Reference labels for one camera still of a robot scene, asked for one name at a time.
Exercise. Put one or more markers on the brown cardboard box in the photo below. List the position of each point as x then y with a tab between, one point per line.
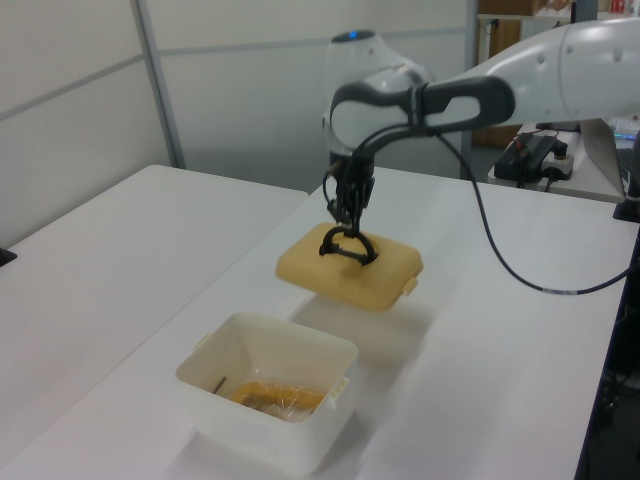
495	136

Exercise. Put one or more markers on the white plastic tool case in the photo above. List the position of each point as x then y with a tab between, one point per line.
260	445

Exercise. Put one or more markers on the wooden shelf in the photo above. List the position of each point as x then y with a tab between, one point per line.
502	37

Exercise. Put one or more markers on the grey emergency stop button box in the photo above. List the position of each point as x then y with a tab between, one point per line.
559	167

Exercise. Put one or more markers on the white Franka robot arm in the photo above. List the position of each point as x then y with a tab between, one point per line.
590	65

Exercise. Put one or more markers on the bag of yellow tools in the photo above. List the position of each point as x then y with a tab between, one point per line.
270	397

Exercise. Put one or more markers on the black power supply box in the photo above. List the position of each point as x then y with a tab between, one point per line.
515	160

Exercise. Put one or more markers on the white side desk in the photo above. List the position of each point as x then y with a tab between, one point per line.
575	189

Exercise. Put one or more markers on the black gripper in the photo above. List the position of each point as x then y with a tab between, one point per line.
360	170

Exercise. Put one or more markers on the grey partition post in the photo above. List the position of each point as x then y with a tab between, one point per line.
160	100
471	30

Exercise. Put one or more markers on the grey laptop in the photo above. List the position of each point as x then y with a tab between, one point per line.
600	150

